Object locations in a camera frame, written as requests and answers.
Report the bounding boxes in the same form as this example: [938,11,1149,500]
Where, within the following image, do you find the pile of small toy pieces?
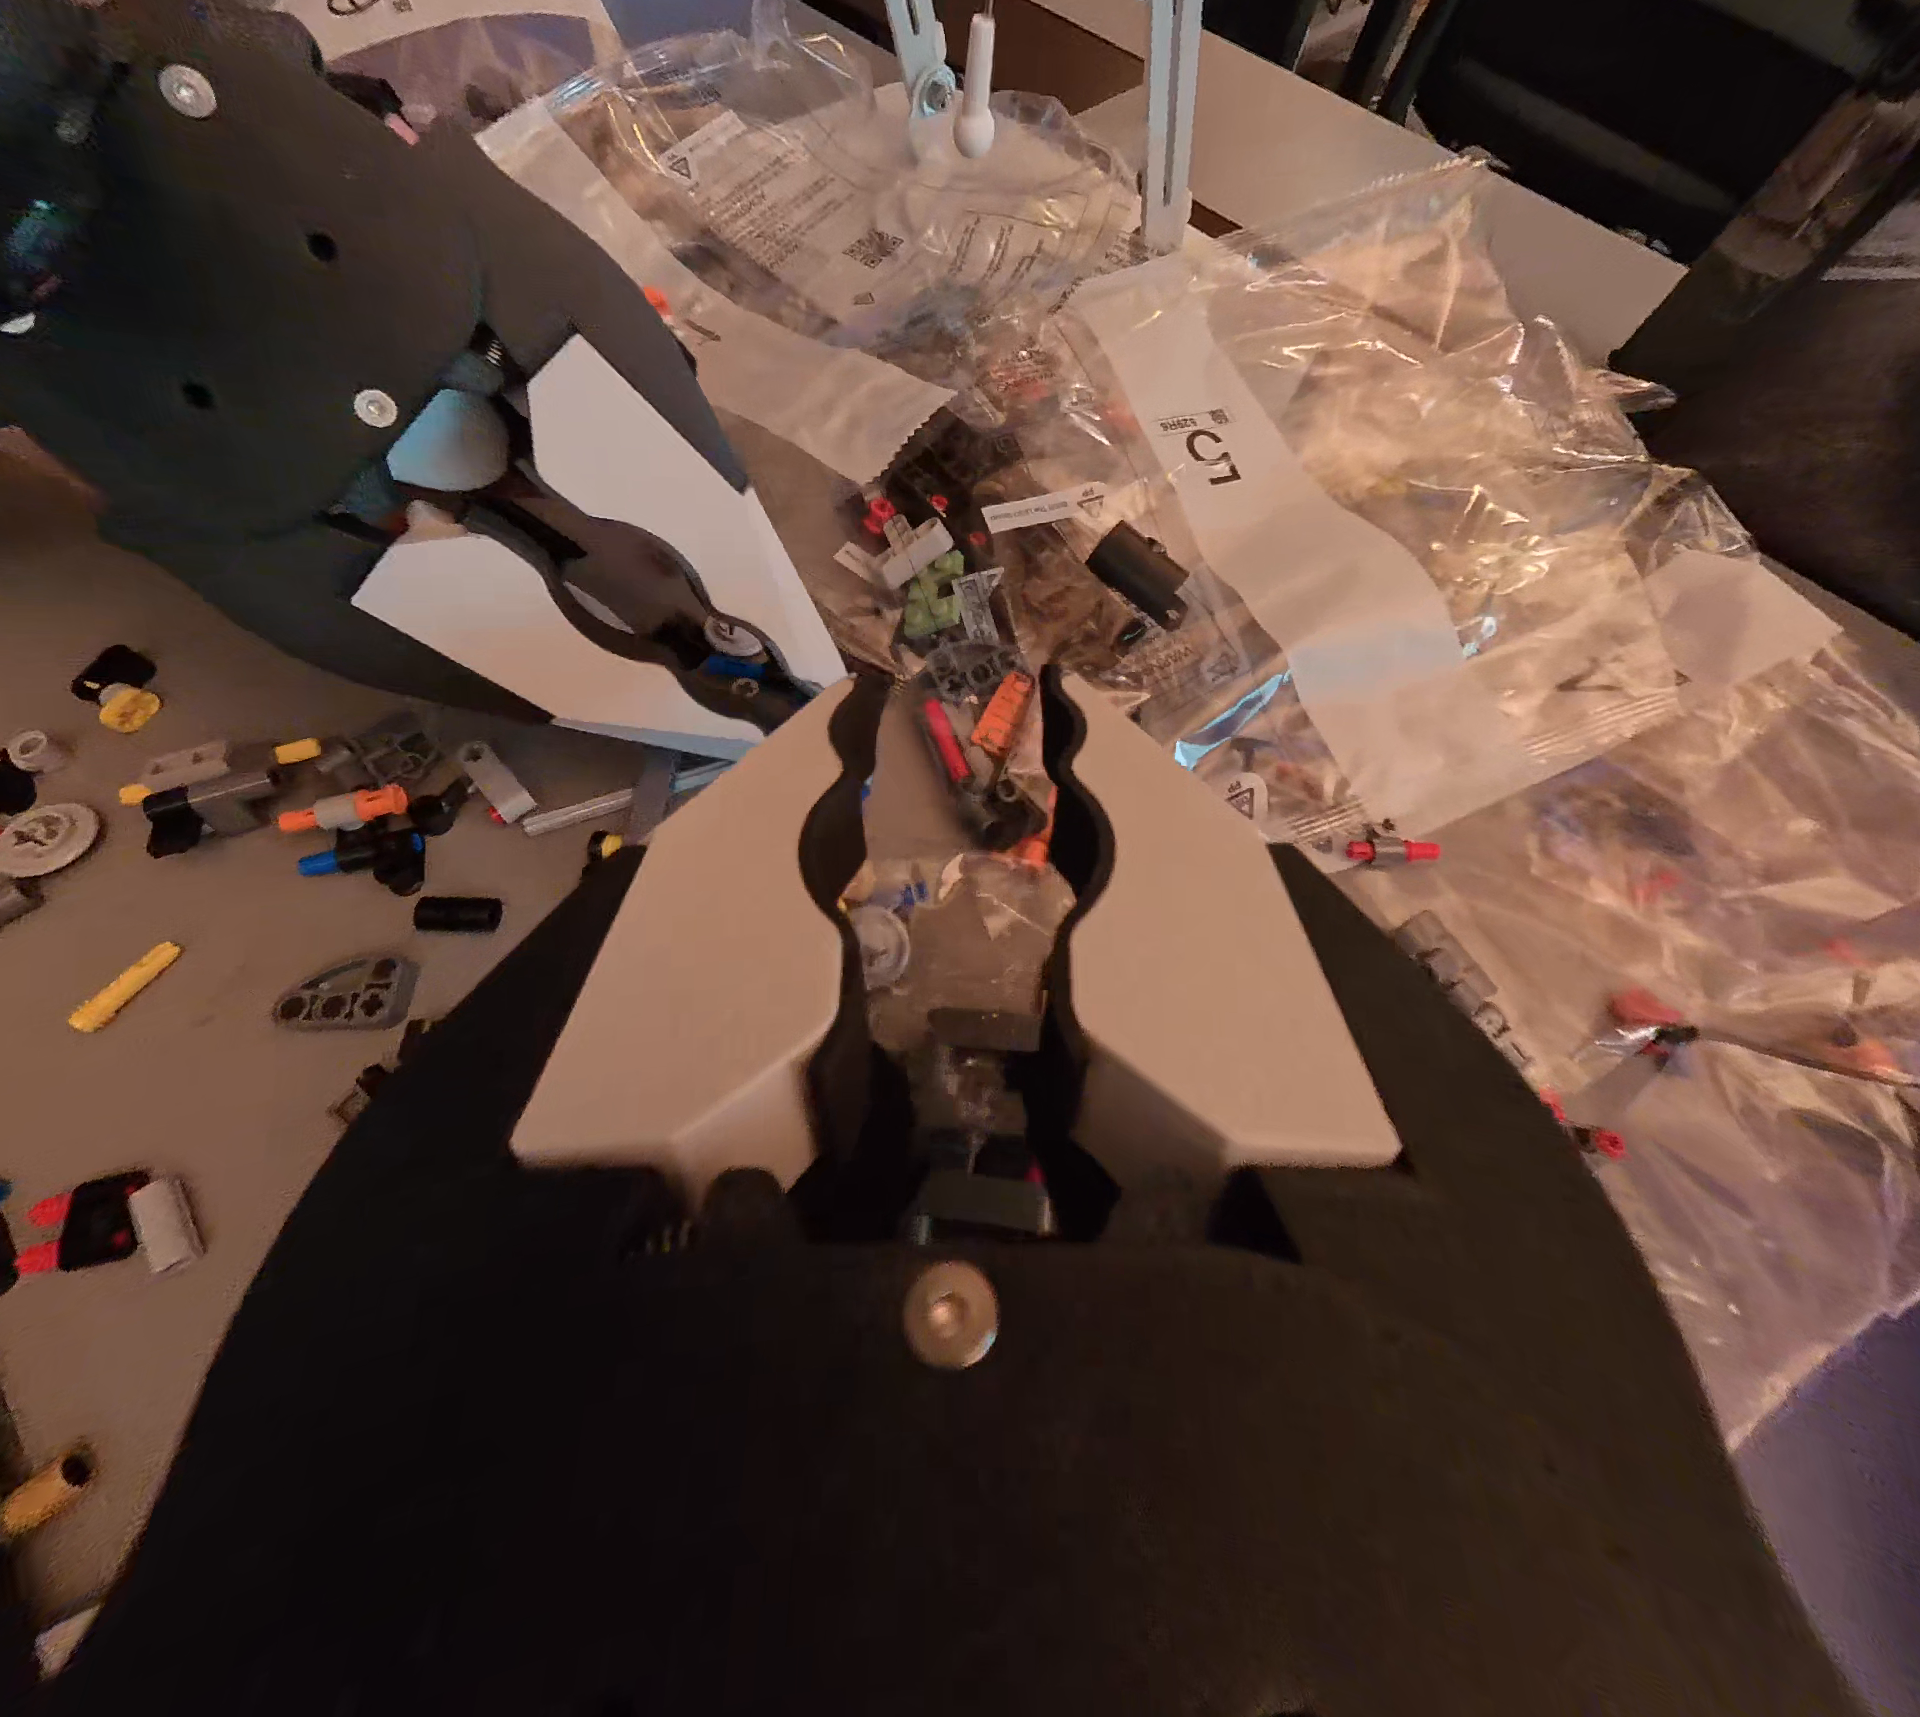
[900,653,1052,849]

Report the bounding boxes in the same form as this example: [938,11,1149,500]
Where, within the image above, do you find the grey toy frame assembly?
[900,1043,1052,1243]

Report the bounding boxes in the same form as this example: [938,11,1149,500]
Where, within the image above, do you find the black and yellow toy pin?
[71,645,164,736]

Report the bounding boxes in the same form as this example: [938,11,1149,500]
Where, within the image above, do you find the small white toy cylinder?
[126,1177,208,1277]

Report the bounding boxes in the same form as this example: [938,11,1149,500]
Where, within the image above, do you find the grey round toy pulley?
[0,802,104,878]

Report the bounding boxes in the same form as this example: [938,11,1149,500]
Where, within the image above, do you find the black chunky toy connector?
[1081,525,1193,630]

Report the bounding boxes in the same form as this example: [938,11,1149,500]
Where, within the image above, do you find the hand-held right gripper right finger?
[1041,666,1403,1247]

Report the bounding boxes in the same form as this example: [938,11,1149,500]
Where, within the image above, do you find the black toy piece red pins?
[14,1168,152,1277]

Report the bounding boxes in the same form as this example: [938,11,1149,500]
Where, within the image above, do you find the orange and grey toy pin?
[276,784,409,837]

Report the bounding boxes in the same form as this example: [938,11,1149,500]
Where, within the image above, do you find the gold toy tube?
[0,1446,99,1539]

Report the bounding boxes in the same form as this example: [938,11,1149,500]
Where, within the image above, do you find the large dark toy set box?
[1611,0,1920,646]

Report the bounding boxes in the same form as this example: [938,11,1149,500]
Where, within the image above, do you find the grey black toy block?
[120,734,324,856]

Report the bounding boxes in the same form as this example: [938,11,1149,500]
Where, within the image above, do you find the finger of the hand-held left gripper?
[348,532,786,762]
[522,334,852,703]

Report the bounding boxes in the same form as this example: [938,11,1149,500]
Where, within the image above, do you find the wooden book stand white legs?
[831,0,1599,256]

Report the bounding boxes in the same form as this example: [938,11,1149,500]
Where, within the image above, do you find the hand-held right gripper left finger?
[510,675,890,1247]

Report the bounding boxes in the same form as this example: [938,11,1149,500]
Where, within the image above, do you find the blue plastic object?
[1724,1313,1920,1717]

